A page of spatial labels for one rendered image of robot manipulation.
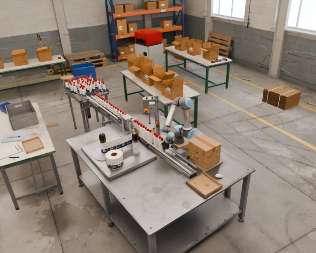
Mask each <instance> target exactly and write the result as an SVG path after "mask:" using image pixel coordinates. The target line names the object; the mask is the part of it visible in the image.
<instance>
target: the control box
mask: <svg viewBox="0 0 316 253"><path fill-rule="evenodd" d="M151 97H153V99H152V98H151ZM147 98H148V99H146V97H143V112H144V113H153V112H156V99H154V96H150V97H147ZM148 101H155V105H149V103H148ZM148 106H155V108H152V109H149V107H148ZM145 110H147V111H148V112H145Z"/></svg>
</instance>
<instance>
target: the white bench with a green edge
mask: <svg viewBox="0 0 316 253"><path fill-rule="evenodd" d="M32 105H33V107H34V109H35V110H36V112H37V117H38V120H39V124H37V125H34V126H30V127H27V128H24V129H20V130H16V131H14V130H13V129H12V126H11V123H10V120H9V117H8V114H7V113H4V112H1V110H0V151H1V150H4V149H7V148H10V147H13V146H15V145H19V146H21V149H22V150H23V151H22V152H20V153H17V154H14V155H12V156H9V157H19V158H9V157H6V158H4V159H1V160H0V171H1V174H2V176H3V179H4V181H5V184H6V186H7V189H8V191H9V194H10V197H11V199H12V202H13V204H14V207H15V209H16V210H19V205H18V202H17V200H20V199H23V198H26V197H29V196H32V195H35V194H38V193H41V192H44V191H47V190H50V189H53V188H55V187H58V188H59V192H60V194H61V195H62V194H63V189H62V185H61V182H60V178H59V174H58V170H57V167H56V163H55V159H54V156H53V153H55V152H56V151H55V148H54V145H53V143H52V140H51V138H50V135H49V132H48V130H47V127H46V125H45V122H44V119H43V117H42V114H41V112H40V109H39V106H38V104H37V102H34V103H32ZM20 132H27V133H26V136H25V139H24V140H21V141H15V142H8V143H1V141H2V139H3V137H4V135H6V134H13V133H20ZM38 136H39V138H40V140H41V142H42V143H43V145H44V149H41V150H38V151H35V152H32V153H29V154H27V153H26V151H25V149H24V147H23V144H22V141H25V140H28V139H31V138H35V137H38ZM48 156H50V160H51V163H52V167H53V170H54V174H55V178H56V181H57V184H54V185H51V186H48V187H45V188H42V189H40V190H38V186H37V182H36V178H35V174H34V169H33V165H32V161H34V160H37V159H41V158H44V157H48ZM27 162H30V166H31V170H32V175H33V179H34V184H35V189H36V190H35V191H33V192H30V193H27V194H24V195H21V196H18V197H15V194H14V192H13V189H12V186H11V184H10V181H9V179H8V176H7V173H6V171H5V169H7V168H10V167H13V166H17V165H20V164H24V163H27Z"/></svg>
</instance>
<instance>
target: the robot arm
mask: <svg viewBox="0 0 316 253"><path fill-rule="evenodd" d="M192 104H193V102H192V100H191V99H190V98H187V97H180V96H179V97H177V98H175V99H174V100H173V102H172V103H171V109H170V111H169V114H168V116H167V119H166V122H165V124H164V126H162V127H161V132H164V133H168V135H167V137H166V139H165V141H164V142H163V143H162V144H161V146H162V147H161V148H163V150H167V149H169V146H170V144H173V143H174V144H176V145H181V144H183V143H184V142H185V139H184V137H186V138H191V137H192V136H193V134H194V130H192V127H191V124H190V109H191V107H192ZM179 106H181V108H182V110H183V120H184V127H183V126H182V125H177V126H175V127H174V128H171V127H170V126H171V123H172V120H173V118H174V115H175V113H176V110H177V108H178V107H179ZM173 138H174V140H172V139H173Z"/></svg>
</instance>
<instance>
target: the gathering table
mask: <svg viewBox="0 0 316 253"><path fill-rule="evenodd" d="M98 89H99V88H98ZM64 90H65V92H66V93H67V95H68V100H69V104H70V109H71V114H72V119H73V124H74V129H75V130H76V129H77V128H76V127H77V126H76V122H75V116H74V112H73V107H72V102H71V97H72V98H73V99H75V100H76V101H77V102H78V103H79V104H80V109H83V106H82V101H83V100H86V99H88V97H90V98H92V96H94V97H95V93H97V94H98V95H99V96H104V95H105V99H106V101H107V100H108V97H107V95H108V94H109V90H108V89H107V88H106V92H103V91H102V93H100V92H99V90H96V92H92V94H89V93H87V92H86V93H87V96H88V97H87V96H86V98H83V97H81V96H80V93H79V92H78V89H77V95H75V94H72V93H71V91H70V88H69V90H67V89H66V87H64ZM91 95H92V96H91ZM70 96H71V97H70ZM95 113H96V119H97V121H99V117H98V111H97V110H95ZM81 115H82V120H83V125H84V130H85V133H87V127H86V121H85V117H84V114H83V113H82V110H81Z"/></svg>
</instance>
